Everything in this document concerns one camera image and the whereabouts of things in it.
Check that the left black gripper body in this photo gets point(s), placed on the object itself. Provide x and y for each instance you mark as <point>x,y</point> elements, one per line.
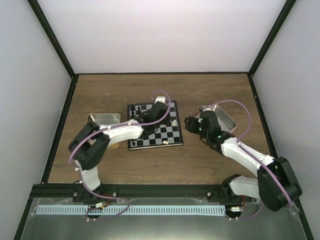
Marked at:
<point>156,125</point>

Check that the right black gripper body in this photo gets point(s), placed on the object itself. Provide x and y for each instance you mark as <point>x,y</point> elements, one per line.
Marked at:
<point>193,129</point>

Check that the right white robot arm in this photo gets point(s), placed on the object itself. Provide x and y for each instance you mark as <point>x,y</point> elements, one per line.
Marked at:
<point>275,182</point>

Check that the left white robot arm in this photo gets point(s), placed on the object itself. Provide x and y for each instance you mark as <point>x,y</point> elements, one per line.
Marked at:
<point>90,144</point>

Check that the black and silver chessboard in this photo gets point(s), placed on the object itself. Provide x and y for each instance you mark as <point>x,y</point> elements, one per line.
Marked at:
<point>165,132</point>

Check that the pink embossed metal tin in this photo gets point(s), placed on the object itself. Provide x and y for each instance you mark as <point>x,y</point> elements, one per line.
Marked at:
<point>215,120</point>

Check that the gold metal tin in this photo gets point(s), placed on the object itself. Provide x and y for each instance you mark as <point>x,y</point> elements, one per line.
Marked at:
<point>103,118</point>

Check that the light blue slotted strip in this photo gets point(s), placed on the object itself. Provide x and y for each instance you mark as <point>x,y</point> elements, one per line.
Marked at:
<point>134,210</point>

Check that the metal sheet cover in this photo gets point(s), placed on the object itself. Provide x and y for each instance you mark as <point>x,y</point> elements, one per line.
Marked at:
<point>255,223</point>

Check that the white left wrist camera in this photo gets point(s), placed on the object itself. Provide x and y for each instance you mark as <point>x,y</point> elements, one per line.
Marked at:
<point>160,99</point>

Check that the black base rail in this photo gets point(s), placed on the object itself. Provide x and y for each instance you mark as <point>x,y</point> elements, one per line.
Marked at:
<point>213,193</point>

